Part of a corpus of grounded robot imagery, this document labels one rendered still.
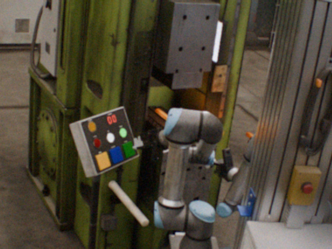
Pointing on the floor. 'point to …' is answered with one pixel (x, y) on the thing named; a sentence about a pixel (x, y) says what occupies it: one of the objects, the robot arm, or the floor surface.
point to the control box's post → (94, 211)
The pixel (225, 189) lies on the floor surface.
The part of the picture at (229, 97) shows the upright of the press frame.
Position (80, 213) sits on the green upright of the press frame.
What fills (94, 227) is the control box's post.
